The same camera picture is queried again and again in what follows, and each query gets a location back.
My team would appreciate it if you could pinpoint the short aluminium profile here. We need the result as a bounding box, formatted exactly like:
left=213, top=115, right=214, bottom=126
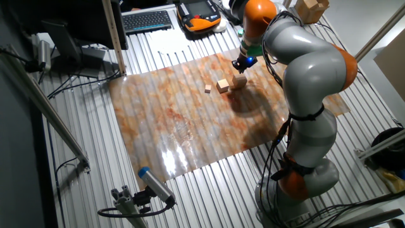
left=354, top=129, right=405, bottom=161

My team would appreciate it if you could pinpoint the black round bin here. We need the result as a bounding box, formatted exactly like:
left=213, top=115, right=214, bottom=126
left=370, top=126, right=405, bottom=172

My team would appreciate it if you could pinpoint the slotted upright frame bar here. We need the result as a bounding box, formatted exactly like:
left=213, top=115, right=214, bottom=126
left=101, top=0, right=128, bottom=77

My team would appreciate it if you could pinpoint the diagonal aluminium frame bar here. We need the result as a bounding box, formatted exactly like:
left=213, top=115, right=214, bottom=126
left=354, top=2, right=405, bottom=63

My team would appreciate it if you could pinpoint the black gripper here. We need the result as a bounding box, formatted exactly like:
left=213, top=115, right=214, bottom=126
left=232, top=54, right=258, bottom=75

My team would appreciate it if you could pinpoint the black camera cable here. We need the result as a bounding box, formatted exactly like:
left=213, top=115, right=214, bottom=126
left=97, top=201, right=175, bottom=219

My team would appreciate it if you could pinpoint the yellow bag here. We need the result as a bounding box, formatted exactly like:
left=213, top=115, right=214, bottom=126
left=378, top=167, right=405, bottom=194

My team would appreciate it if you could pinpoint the black keyboard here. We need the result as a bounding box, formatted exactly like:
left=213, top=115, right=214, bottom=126
left=121, top=9, right=173, bottom=35

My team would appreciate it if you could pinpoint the large cardboard panel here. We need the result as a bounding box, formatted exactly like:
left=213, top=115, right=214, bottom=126
left=373, top=37, right=405, bottom=103

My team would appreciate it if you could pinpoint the black spool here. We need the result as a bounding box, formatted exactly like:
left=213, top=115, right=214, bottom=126
left=228, top=0, right=246, bottom=19

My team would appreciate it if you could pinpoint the black computer monitor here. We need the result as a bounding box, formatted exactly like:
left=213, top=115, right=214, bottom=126
left=6, top=0, right=129, bottom=79

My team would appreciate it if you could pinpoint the orange and black teach pendant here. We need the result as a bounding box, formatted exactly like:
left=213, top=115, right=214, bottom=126
left=176, top=0, right=222, bottom=34

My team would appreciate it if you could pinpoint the medium wooden cube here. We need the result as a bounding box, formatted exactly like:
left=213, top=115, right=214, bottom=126
left=216, top=78, right=230, bottom=94

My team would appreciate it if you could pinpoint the white paper towel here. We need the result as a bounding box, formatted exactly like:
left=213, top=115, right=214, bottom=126
left=147, top=29, right=197, bottom=55

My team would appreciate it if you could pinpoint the small cardboard box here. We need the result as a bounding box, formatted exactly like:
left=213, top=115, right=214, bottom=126
left=294, top=0, right=331, bottom=25

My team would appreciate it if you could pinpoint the white computer mouse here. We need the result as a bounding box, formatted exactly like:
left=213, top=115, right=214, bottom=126
left=212, top=18, right=228, bottom=34

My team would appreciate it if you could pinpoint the aluminium camera mount profile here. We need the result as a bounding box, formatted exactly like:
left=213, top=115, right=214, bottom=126
left=110, top=185, right=149, bottom=228

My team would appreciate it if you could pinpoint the long diagonal aluminium beam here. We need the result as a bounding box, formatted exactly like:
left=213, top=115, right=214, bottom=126
left=0, top=44, right=92, bottom=174

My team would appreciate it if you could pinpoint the silver camera with blue cap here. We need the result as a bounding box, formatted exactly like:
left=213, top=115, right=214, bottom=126
left=137, top=166, right=177, bottom=205

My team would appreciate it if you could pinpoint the orange marble pattern mat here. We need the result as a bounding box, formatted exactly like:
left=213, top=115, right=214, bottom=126
left=108, top=47, right=351, bottom=191

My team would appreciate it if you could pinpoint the black table cable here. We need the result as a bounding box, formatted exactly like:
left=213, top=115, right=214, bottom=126
left=46, top=68, right=122, bottom=99

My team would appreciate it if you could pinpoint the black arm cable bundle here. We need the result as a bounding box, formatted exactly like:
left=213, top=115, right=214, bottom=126
left=256, top=11, right=327, bottom=228

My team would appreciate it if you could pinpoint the silver cylinder camera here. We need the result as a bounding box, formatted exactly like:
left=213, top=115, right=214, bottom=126
left=37, top=39, right=53, bottom=72

